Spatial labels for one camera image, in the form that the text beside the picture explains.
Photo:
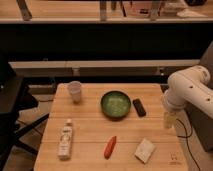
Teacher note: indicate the white sponge block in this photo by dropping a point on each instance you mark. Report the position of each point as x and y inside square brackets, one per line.
[144, 150]

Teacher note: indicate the white lotion bottle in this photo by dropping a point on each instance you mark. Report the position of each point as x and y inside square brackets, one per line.
[64, 148]

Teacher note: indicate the green ceramic bowl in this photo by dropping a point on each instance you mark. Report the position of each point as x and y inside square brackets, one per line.
[115, 104]

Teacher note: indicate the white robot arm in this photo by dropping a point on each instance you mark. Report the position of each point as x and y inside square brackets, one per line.
[187, 86]

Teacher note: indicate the black rectangular remote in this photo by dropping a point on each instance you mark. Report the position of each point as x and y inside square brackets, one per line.
[139, 107]

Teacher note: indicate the black chair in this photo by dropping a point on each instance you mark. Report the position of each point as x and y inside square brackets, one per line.
[14, 97]

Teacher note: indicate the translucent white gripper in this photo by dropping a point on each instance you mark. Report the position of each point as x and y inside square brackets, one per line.
[169, 119]

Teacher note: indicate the white plastic cup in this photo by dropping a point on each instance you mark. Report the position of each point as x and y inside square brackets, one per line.
[74, 89]

